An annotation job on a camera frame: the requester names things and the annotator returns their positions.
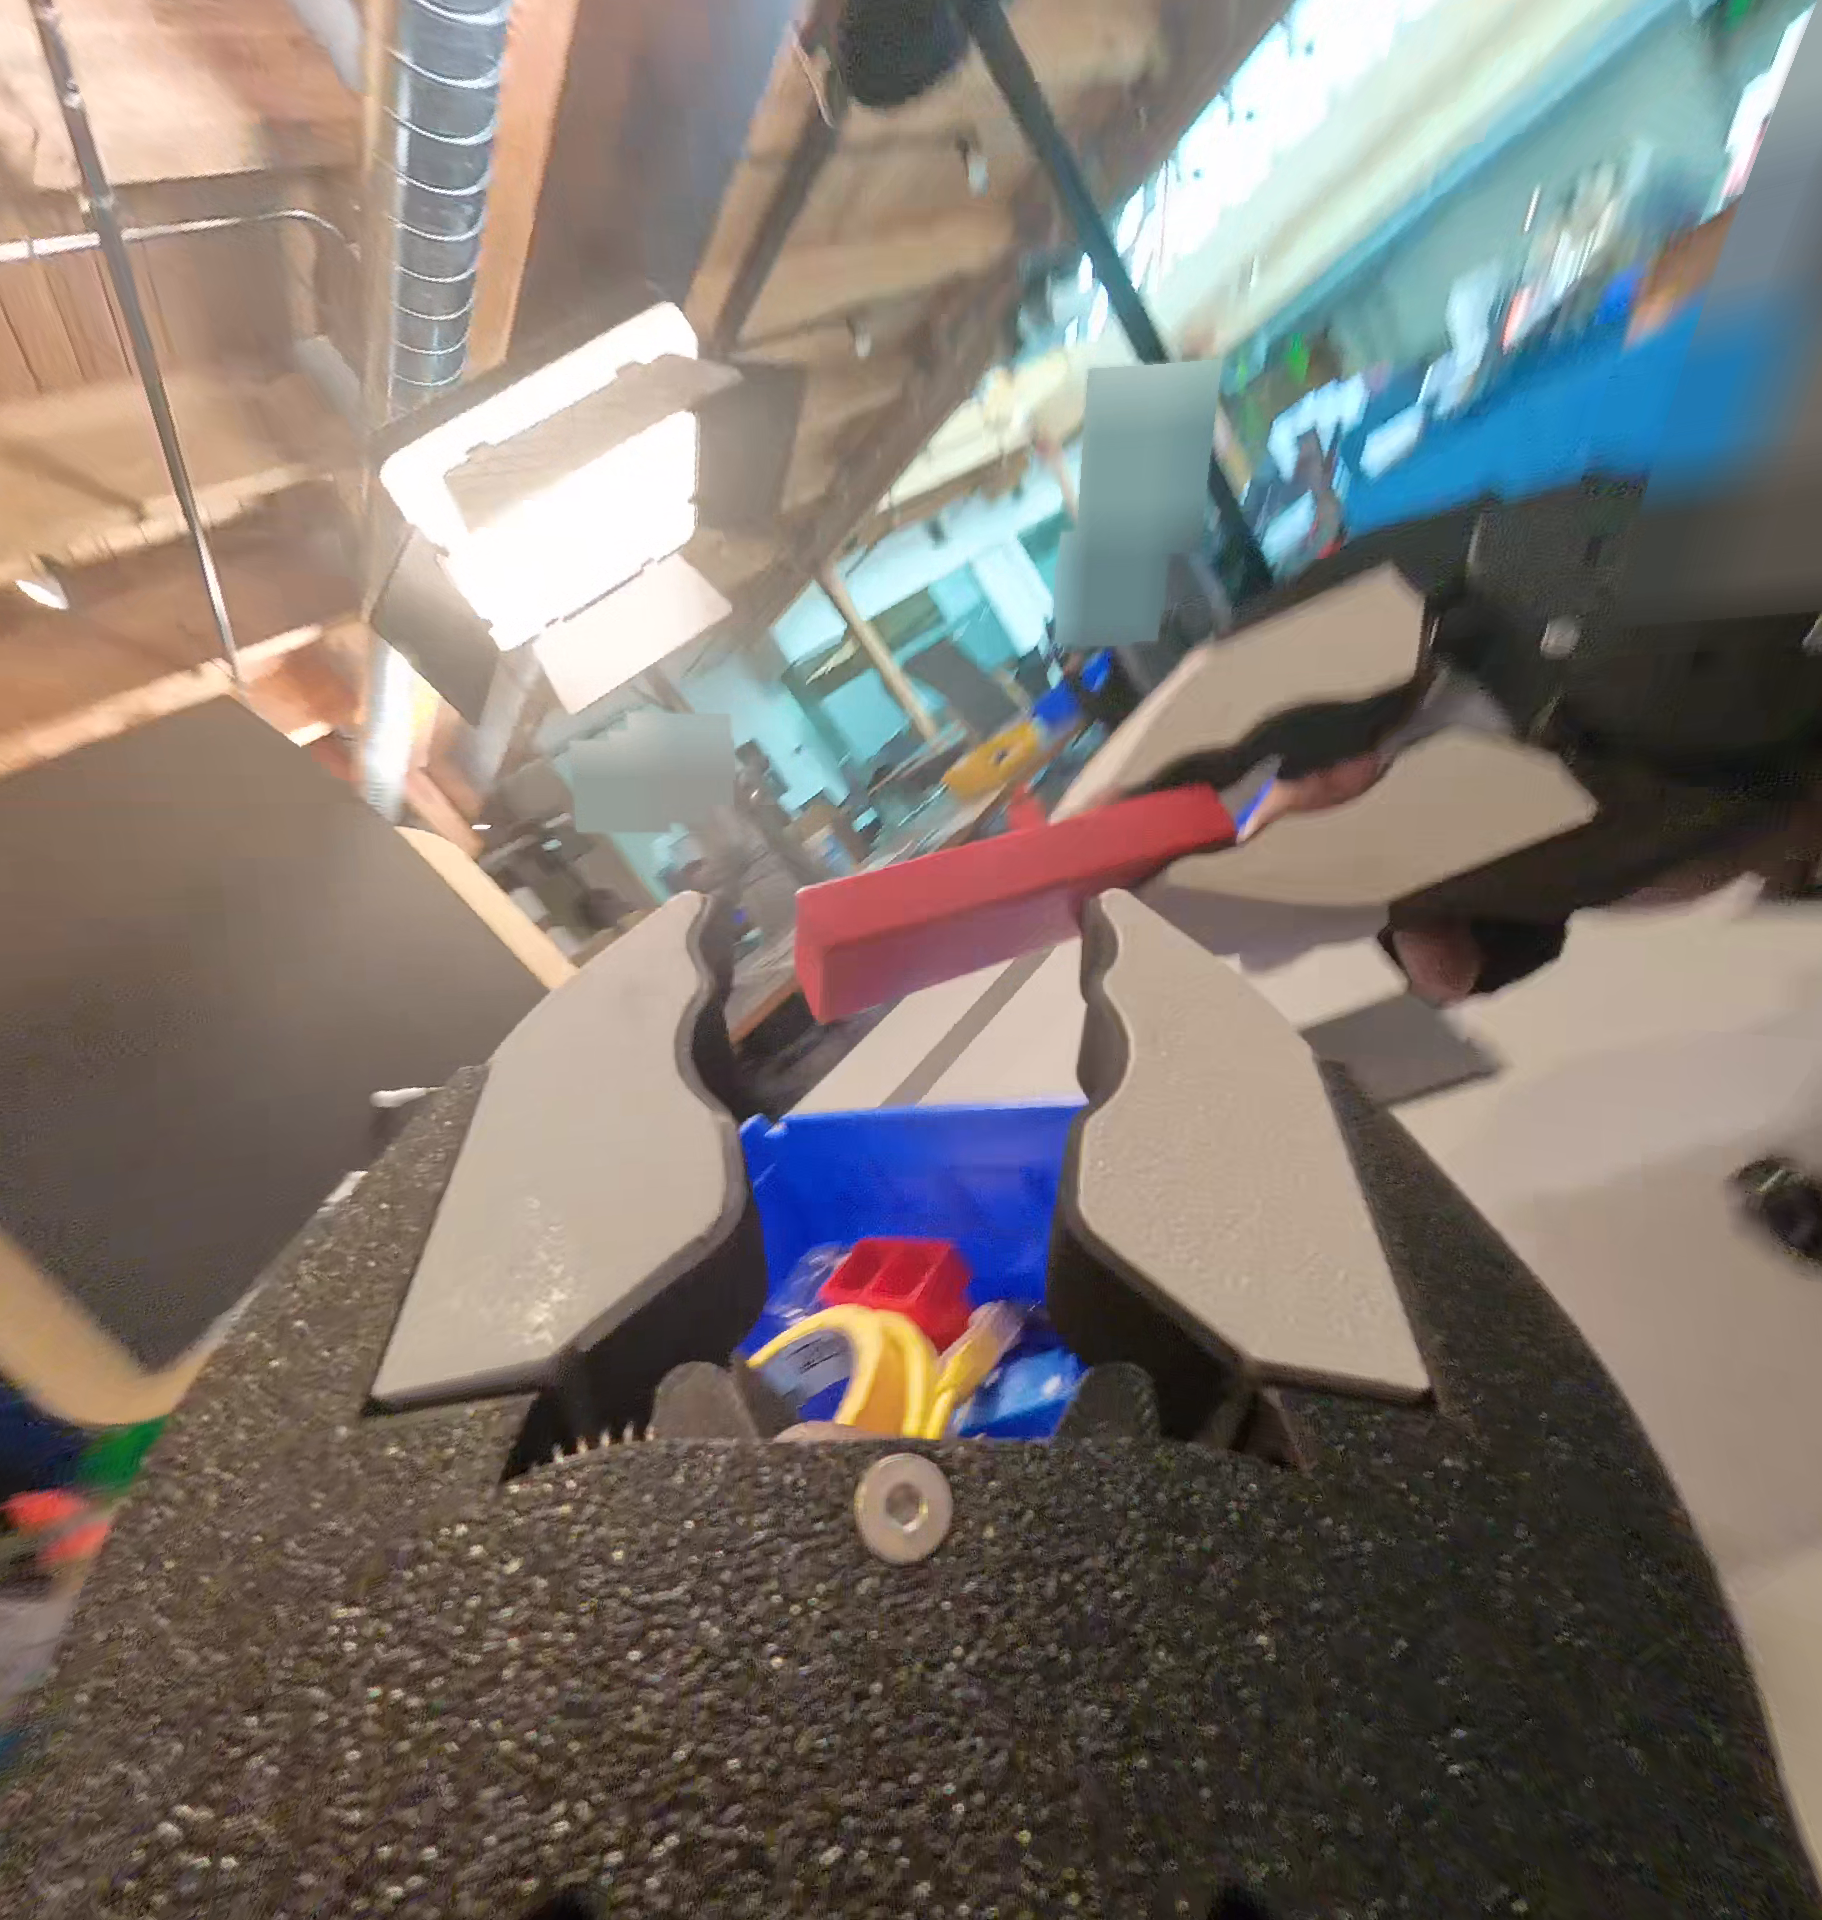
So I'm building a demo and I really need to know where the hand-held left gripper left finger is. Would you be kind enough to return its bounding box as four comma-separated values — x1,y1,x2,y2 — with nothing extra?
367,893,773,1412

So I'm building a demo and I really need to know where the large blue tote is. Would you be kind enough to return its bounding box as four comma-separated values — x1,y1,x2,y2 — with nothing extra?
1345,292,1798,527

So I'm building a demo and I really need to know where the blue plastic bin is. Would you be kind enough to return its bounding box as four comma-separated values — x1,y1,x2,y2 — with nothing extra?
738,1102,1088,1441

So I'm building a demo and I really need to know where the red wooden block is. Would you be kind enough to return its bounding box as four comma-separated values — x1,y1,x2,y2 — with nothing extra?
794,786,1238,1025

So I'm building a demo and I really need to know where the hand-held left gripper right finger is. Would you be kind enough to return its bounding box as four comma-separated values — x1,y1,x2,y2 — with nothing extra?
1046,888,1439,1408

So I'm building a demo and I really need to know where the yellow tape roll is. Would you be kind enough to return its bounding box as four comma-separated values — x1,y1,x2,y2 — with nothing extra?
745,1306,942,1440

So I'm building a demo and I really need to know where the metal ventilation duct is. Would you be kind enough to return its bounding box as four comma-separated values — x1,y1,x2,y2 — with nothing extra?
360,0,516,820

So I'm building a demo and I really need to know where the black pole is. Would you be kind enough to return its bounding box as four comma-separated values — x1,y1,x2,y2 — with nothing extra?
972,0,1274,571

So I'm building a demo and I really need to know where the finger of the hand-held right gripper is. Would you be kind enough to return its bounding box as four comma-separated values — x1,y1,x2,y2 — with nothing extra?
1139,729,1604,912
1049,565,1439,825

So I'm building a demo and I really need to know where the thin metal conduit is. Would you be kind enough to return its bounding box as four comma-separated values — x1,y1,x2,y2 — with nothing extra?
35,0,240,679

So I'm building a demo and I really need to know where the yellow plastic bin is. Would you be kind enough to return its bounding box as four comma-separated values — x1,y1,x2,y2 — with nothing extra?
940,719,1046,798

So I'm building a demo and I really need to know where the person's right hand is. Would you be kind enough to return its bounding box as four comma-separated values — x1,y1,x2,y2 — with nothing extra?
1383,752,1822,1007

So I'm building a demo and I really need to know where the red square plastic piece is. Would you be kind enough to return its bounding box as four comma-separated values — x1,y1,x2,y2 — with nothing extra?
822,1238,975,1344

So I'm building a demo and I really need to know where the studio light panel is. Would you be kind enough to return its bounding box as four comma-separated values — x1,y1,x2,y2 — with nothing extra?
367,299,808,723

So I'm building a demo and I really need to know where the black foam board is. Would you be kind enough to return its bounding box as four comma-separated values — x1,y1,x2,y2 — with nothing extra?
0,698,555,1427

